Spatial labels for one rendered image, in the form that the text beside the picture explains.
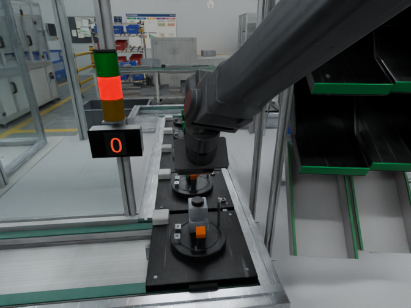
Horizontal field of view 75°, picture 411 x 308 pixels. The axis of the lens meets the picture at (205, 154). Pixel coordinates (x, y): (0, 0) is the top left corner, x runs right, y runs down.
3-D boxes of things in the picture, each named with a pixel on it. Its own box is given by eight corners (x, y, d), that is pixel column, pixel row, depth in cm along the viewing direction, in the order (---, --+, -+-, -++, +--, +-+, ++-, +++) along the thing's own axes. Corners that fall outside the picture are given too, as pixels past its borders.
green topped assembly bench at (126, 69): (218, 109, 567) (219, 64, 530) (96, 113, 540) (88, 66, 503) (212, 99, 651) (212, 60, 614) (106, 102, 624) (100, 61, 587)
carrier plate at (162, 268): (257, 283, 58) (258, 275, 57) (145, 293, 56) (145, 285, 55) (235, 215, 80) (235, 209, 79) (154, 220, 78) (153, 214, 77)
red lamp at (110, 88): (120, 99, 60) (117, 77, 58) (98, 100, 60) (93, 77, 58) (124, 95, 65) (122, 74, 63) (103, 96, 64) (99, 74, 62)
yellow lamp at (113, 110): (123, 121, 62) (120, 100, 60) (101, 121, 62) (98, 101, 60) (126, 115, 67) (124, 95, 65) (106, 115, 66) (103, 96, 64)
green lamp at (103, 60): (117, 77, 58) (114, 53, 56) (93, 77, 58) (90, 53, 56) (122, 74, 63) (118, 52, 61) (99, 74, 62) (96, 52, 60)
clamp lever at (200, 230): (204, 250, 61) (205, 234, 55) (196, 251, 61) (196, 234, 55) (203, 236, 63) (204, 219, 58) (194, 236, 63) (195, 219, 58)
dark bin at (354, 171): (365, 176, 53) (382, 152, 48) (298, 174, 54) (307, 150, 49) (331, 91, 72) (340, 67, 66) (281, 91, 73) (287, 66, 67)
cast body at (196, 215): (208, 231, 62) (208, 206, 59) (189, 233, 62) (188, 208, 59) (204, 210, 70) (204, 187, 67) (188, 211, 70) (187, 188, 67)
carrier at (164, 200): (234, 212, 82) (236, 176, 76) (154, 217, 79) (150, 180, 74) (221, 175, 103) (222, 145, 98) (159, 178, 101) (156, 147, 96)
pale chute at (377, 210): (411, 253, 61) (425, 253, 57) (351, 250, 62) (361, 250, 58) (387, 141, 71) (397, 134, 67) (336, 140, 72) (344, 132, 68)
